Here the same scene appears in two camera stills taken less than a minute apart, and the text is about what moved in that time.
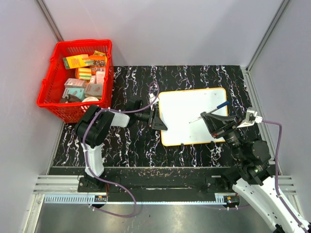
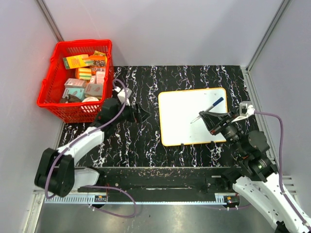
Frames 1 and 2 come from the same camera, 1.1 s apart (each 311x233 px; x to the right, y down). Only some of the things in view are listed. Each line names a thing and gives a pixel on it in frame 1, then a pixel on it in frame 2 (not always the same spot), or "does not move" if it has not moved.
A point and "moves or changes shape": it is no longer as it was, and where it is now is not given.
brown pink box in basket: [94, 90] does not move
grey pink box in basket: [73, 83] does not move
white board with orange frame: [177, 108] does not move
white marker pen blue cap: [222, 105] moves or changes shape
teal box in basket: [79, 92] does not move
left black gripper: [155, 121] → [139, 115]
